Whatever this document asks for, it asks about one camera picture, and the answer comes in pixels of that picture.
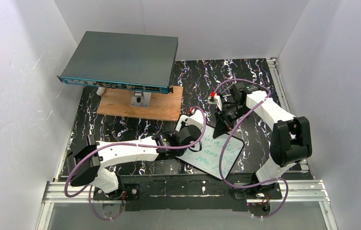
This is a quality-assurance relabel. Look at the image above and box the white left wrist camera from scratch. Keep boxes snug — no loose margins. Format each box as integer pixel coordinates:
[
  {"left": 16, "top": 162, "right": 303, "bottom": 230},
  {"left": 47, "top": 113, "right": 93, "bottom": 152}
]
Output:
[{"left": 185, "top": 108, "right": 205, "bottom": 130}]

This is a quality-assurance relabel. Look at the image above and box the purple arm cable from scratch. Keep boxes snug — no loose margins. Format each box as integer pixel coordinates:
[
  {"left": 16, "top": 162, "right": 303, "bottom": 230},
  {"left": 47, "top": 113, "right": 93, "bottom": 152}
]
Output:
[
  {"left": 64, "top": 106, "right": 207, "bottom": 221},
  {"left": 213, "top": 78, "right": 289, "bottom": 219}
]

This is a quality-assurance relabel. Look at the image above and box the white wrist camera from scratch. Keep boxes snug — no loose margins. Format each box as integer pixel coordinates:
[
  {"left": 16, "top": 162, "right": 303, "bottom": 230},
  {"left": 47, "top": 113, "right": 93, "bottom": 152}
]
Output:
[
  {"left": 185, "top": 108, "right": 205, "bottom": 130},
  {"left": 208, "top": 92, "right": 223, "bottom": 111}
]

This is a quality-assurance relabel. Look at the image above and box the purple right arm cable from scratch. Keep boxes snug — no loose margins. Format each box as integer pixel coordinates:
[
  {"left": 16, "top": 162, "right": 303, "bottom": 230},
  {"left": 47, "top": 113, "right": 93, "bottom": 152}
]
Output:
[{"left": 213, "top": 78, "right": 289, "bottom": 219}]

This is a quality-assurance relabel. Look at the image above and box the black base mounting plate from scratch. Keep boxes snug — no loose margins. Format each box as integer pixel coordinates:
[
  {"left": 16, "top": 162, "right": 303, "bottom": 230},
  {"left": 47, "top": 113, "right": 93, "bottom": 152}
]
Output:
[{"left": 93, "top": 172, "right": 282, "bottom": 212}]

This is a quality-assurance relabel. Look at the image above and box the small whiteboard black frame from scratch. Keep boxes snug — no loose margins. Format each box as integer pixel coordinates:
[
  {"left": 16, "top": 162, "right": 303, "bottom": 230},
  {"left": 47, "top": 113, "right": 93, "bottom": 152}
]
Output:
[{"left": 178, "top": 125, "right": 245, "bottom": 180}]

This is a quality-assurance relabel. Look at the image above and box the aluminium front frame rail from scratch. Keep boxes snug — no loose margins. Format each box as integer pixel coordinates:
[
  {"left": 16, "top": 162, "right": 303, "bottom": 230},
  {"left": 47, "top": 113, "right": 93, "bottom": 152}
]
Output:
[{"left": 36, "top": 180, "right": 338, "bottom": 230}]

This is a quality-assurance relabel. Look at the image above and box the grey network switch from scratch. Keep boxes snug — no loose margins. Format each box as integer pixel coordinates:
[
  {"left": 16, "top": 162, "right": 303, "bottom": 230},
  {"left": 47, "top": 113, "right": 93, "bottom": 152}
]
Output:
[{"left": 58, "top": 31, "right": 178, "bottom": 94}]

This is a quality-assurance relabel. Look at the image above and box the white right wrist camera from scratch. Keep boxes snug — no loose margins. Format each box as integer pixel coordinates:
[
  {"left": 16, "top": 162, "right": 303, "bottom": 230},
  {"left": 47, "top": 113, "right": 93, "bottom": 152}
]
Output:
[{"left": 208, "top": 92, "right": 223, "bottom": 111}]

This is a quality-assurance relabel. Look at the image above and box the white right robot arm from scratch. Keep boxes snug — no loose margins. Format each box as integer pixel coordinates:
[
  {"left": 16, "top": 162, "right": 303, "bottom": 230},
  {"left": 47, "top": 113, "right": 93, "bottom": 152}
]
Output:
[{"left": 208, "top": 79, "right": 312, "bottom": 189}]

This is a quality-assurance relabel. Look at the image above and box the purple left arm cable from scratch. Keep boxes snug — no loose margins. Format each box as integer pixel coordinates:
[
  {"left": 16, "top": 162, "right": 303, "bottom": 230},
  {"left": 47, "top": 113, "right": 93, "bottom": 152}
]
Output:
[{"left": 64, "top": 106, "right": 207, "bottom": 221}]

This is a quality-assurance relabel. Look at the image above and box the aluminium right side rail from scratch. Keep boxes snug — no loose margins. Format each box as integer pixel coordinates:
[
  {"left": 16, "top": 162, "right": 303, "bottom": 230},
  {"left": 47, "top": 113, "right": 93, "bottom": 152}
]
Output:
[{"left": 266, "top": 57, "right": 291, "bottom": 112}]

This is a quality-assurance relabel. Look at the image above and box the white cylinder switch foot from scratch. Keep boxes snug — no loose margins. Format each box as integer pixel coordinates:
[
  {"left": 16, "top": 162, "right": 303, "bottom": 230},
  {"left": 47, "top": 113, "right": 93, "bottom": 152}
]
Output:
[{"left": 96, "top": 87, "right": 105, "bottom": 97}]

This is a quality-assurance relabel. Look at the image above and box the plywood board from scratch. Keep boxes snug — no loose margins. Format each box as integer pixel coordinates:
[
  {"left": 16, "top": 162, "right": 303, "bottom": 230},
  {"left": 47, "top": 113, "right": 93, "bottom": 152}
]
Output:
[{"left": 97, "top": 86, "right": 183, "bottom": 121}]

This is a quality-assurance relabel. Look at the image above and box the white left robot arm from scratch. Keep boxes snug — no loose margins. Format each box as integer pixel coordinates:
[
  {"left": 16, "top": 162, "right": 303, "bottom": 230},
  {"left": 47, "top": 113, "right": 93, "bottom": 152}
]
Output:
[{"left": 67, "top": 125, "right": 202, "bottom": 195}]

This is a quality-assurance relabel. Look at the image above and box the grey metal bracket stand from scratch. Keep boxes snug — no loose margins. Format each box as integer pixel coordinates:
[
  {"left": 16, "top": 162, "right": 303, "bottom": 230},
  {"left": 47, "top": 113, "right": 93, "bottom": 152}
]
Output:
[{"left": 130, "top": 91, "right": 151, "bottom": 108}]

